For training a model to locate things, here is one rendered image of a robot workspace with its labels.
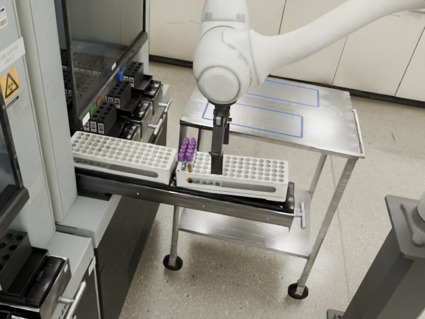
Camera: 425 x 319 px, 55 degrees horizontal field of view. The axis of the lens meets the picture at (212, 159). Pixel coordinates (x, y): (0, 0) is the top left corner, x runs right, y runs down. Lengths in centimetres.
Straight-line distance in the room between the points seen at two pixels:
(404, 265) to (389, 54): 232
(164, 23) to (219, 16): 260
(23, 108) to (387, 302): 125
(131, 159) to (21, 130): 37
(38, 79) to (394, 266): 116
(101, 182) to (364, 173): 196
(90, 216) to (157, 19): 249
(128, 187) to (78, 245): 20
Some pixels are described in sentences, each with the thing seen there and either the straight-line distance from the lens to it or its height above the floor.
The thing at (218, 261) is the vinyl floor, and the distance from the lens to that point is 201.
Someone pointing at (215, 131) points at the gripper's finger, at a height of 103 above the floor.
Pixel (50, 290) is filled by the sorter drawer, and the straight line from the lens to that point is 95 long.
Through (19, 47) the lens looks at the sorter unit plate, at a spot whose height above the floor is 124.
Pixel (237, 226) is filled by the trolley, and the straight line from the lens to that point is 179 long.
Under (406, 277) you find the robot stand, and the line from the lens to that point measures 147.
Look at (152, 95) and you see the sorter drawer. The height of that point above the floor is 82.
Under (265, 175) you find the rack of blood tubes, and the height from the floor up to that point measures 88.
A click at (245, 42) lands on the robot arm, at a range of 76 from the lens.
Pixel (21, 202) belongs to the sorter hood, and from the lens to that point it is 87.
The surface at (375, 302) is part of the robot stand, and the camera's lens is 160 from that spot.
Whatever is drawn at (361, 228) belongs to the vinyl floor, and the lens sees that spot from 241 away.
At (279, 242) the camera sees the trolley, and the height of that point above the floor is 28.
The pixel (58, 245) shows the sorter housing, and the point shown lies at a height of 73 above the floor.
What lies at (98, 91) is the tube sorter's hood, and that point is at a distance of 117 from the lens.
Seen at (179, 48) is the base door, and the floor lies 18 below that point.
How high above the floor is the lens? 157
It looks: 38 degrees down
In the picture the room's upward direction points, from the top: 8 degrees clockwise
